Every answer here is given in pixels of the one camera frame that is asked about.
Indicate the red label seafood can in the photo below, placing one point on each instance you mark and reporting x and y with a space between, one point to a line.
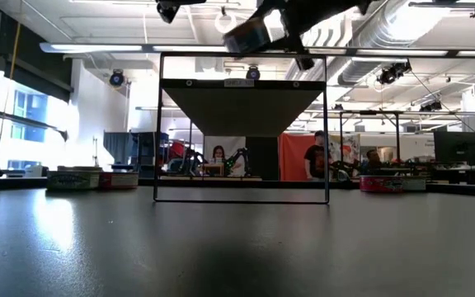
382 184
118 180

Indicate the black round spotlight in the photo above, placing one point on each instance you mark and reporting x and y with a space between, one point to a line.
252 73
116 78

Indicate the yellow pole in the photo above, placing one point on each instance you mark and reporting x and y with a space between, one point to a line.
15 45

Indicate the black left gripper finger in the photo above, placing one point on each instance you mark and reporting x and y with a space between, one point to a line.
171 8

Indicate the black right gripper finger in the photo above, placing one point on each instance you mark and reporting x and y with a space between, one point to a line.
293 37
268 9

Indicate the black aluminium table frame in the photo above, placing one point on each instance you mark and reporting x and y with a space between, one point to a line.
262 184

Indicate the black stage light cluster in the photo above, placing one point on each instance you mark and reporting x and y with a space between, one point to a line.
431 106
394 72

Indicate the wooden board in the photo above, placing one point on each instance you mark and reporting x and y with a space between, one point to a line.
241 111

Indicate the overhead LED light bar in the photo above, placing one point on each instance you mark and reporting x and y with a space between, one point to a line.
97 48

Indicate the black metal frame stand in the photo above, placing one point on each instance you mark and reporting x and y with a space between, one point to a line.
369 112

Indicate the blue Wild Planet can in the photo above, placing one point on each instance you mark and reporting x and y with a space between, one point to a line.
247 37

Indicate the white box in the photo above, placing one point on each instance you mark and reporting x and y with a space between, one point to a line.
35 170

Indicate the black computer monitor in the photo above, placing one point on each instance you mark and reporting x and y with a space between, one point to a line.
457 147

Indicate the silver ventilation duct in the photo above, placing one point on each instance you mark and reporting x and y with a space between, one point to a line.
386 29

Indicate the background black robot arm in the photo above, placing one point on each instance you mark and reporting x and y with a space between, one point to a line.
188 158

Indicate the orange red curtain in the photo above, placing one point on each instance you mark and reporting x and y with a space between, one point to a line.
293 156

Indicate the person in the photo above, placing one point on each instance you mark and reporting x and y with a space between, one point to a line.
218 154
371 158
318 156

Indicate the light wooden stand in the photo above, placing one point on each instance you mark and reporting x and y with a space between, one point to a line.
213 169

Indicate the blue curtain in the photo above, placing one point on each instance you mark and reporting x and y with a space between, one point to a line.
118 146

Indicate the pale lid green label can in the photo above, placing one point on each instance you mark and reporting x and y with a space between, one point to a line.
73 180

